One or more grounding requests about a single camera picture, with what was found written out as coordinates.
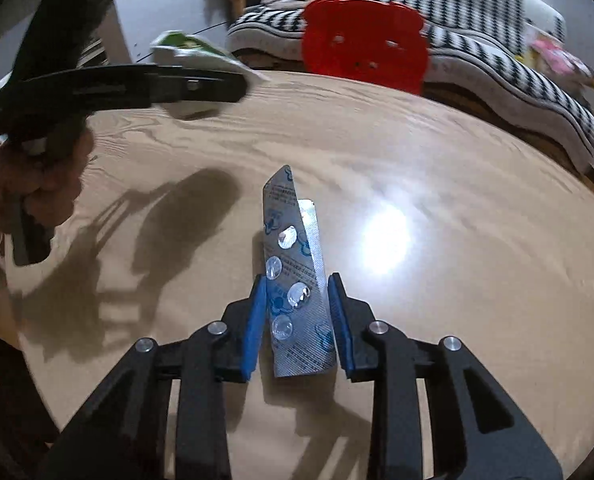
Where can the green and white wrapper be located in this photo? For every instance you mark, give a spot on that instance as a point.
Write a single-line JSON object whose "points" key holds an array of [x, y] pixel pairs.
{"points": [[197, 52]]}

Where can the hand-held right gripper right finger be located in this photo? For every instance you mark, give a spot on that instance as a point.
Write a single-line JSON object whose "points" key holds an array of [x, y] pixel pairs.
{"points": [[338, 320]]}

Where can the person's left hand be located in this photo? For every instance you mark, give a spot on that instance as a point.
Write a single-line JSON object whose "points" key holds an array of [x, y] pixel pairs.
{"points": [[52, 175]]}

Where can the pink toy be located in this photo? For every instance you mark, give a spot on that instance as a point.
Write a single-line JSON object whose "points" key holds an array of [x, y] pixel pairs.
{"points": [[557, 55]]}

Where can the silver pill blister pack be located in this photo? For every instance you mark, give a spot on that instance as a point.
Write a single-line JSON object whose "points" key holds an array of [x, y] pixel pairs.
{"points": [[297, 270]]}

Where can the black and white striped sofa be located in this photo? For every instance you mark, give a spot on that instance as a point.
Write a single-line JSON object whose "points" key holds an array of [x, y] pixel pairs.
{"points": [[477, 25]]}

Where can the white cabinet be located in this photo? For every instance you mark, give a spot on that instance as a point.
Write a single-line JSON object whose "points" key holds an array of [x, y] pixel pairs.
{"points": [[172, 10]]}

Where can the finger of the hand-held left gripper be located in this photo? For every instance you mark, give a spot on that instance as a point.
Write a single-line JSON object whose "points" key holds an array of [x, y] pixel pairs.
{"points": [[177, 85]]}

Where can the red plastic stool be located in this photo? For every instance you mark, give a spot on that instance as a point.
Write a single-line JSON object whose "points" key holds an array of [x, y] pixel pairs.
{"points": [[367, 40]]}

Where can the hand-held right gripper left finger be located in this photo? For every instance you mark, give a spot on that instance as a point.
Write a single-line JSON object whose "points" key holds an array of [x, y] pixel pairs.
{"points": [[257, 320]]}

